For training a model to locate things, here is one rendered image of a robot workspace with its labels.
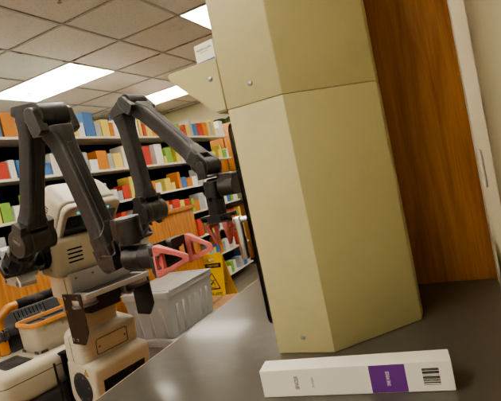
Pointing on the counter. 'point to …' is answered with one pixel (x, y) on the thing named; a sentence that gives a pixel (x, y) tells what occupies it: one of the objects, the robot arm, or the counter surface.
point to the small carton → (205, 51)
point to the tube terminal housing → (316, 169)
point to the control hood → (203, 84)
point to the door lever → (242, 235)
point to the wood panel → (431, 139)
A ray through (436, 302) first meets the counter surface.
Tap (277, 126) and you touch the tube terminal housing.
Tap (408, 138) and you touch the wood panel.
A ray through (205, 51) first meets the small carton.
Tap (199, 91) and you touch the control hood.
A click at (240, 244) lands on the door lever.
